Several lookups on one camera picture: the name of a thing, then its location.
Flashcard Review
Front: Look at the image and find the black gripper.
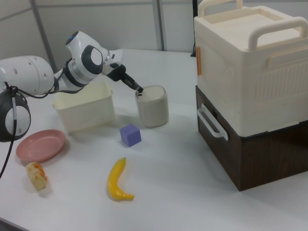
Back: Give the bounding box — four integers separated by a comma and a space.
105, 64, 145, 93

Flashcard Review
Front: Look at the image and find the beige mini trash can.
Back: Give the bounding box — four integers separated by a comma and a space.
135, 85, 169, 128

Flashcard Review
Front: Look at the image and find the purple cube block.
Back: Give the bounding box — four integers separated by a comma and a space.
119, 123, 142, 148

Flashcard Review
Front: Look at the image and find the cream rectangular plastic bin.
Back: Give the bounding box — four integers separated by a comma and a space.
51, 80, 116, 134

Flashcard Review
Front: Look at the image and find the orange latch tab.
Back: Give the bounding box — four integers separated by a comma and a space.
196, 47, 203, 77

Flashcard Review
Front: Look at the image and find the yellow toy banana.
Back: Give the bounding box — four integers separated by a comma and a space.
107, 157, 135, 200

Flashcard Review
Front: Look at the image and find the pink plastic plate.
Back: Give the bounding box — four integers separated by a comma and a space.
15, 129, 66, 163

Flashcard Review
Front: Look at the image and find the toy shrimp sushi piece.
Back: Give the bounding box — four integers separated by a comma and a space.
26, 162, 48, 192

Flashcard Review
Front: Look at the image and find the dark brown wooden drawer box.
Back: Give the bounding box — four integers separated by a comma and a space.
195, 85, 308, 192

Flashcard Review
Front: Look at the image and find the upright grey partition post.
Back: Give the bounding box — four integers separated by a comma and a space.
156, 0, 167, 51

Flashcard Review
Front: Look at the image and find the black background cable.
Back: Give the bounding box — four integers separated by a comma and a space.
190, 0, 198, 58

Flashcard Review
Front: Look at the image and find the white drawer handle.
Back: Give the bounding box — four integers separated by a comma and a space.
197, 103, 229, 141

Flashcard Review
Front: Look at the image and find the slanted grey partition post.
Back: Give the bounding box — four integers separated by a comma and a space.
28, 0, 61, 73

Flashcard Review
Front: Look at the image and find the cream storage box with handles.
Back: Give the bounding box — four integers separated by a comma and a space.
193, 0, 308, 137

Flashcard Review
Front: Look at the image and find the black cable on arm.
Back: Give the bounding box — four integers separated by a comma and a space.
0, 81, 20, 180

